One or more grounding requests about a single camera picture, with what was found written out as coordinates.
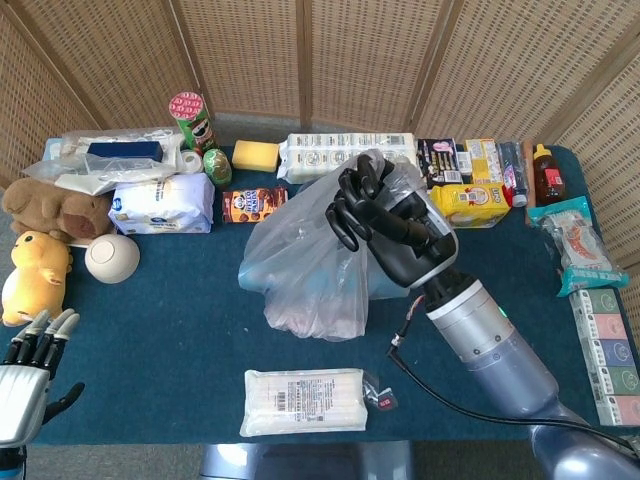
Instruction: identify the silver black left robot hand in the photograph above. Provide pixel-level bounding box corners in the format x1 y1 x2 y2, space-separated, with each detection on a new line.
0 308 86 446

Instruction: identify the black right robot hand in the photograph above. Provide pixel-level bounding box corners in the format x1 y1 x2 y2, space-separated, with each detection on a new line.
324 153 460 289

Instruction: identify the clear plastic shopping bag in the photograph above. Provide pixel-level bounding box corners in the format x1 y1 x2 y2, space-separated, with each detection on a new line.
237 148 441 344

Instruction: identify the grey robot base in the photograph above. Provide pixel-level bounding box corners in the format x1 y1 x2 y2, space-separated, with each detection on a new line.
199 442 416 480

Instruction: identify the blue trash bag roll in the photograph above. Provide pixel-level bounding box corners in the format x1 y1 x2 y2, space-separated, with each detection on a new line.
238 259 401 301

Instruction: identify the crumpled clear plastic bag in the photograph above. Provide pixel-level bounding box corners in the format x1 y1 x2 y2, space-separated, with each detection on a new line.
22 127 199 196

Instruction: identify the yellow Lipton pack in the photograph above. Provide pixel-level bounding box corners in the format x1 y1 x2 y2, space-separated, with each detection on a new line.
429 182 514 230

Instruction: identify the dark snack packet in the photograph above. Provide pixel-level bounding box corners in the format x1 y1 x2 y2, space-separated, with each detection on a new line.
416 138 464 190

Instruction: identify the yellow white cracker box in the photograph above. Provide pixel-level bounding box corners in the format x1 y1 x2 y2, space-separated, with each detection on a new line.
464 138 501 185

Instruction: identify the long white yellow sponge pack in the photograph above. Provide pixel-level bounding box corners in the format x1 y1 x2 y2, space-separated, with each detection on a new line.
276 132 419 185

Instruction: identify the yellow plush animal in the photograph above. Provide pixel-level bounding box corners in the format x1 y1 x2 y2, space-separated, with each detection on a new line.
0 230 74 327

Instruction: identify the pink wet wipes pack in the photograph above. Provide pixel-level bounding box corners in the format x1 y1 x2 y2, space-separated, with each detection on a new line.
264 294 369 342

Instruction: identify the dark tube with white cap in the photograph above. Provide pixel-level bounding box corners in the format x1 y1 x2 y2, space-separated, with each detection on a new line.
497 140 530 208

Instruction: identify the wooden stick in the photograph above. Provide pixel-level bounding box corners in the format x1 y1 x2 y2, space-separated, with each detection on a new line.
521 139 539 207

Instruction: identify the brown Hello Panda box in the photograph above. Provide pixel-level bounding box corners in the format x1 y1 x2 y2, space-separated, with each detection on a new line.
222 186 290 225

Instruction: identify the honey bottle red label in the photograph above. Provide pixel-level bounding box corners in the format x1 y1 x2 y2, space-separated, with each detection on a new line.
532 143 569 205

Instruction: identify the small clear sachet red label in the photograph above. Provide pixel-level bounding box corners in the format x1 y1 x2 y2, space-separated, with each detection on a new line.
362 372 401 410

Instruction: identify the yellow sponge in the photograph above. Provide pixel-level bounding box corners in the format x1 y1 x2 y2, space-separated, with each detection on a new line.
232 139 280 174

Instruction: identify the teal snack pack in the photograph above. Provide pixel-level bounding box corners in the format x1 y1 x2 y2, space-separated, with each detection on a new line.
527 195 631 299

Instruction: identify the brown capybara plush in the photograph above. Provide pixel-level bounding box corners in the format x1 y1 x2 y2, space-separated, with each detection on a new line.
1 177 115 246

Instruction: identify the white sticks pack with barcode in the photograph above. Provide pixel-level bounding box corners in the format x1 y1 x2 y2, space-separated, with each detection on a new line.
239 368 369 437

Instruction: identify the white tape roll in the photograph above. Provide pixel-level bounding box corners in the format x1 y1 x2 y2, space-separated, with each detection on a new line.
179 148 204 175

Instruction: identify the green Pringles can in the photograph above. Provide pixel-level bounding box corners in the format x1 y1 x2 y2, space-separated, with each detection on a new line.
168 91 217 156

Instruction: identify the blue white tissue pack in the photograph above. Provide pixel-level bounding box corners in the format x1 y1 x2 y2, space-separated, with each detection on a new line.
108 172 216 235

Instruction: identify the multicolour boxes row pack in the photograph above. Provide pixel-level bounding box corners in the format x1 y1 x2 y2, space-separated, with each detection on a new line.
568 288 640 427

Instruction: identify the dark blue box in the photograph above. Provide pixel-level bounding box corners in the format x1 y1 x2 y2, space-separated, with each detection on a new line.
86 141 165 162

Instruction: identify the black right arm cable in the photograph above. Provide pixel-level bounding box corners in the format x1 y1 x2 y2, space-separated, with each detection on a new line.
385 294 640 451

